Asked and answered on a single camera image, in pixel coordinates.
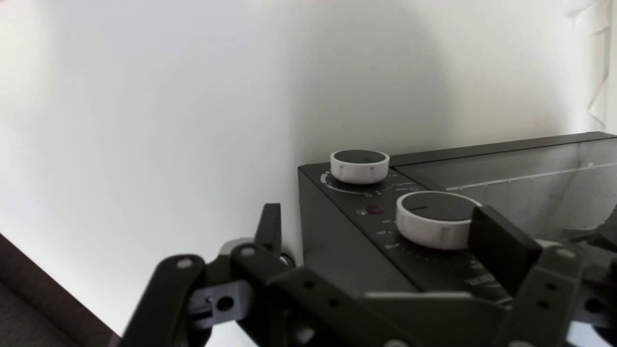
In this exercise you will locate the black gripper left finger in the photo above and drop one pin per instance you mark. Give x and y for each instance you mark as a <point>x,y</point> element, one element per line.
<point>249,283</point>

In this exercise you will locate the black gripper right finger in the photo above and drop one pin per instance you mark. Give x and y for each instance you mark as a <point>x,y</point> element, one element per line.
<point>548,285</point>

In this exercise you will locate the oven dial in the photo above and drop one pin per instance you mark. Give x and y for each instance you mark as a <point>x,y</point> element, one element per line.
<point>357,166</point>
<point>438,220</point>

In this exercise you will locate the black toaster oven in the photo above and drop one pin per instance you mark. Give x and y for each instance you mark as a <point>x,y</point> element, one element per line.
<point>555,189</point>

